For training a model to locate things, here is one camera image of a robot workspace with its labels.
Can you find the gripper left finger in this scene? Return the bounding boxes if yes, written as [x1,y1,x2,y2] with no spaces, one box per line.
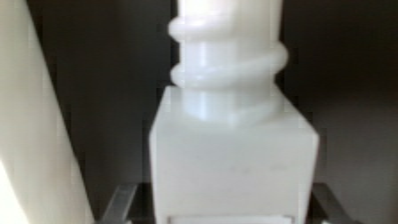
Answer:
[99,183,138,224]

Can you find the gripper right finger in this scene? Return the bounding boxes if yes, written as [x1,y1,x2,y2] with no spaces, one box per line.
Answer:
[307,183,351,224]

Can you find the white leg front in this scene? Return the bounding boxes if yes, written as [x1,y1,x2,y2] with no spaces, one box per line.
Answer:
[149,0,318,224]

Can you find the white obstacle fence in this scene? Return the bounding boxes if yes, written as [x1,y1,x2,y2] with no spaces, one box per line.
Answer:
[0,0,94,224]

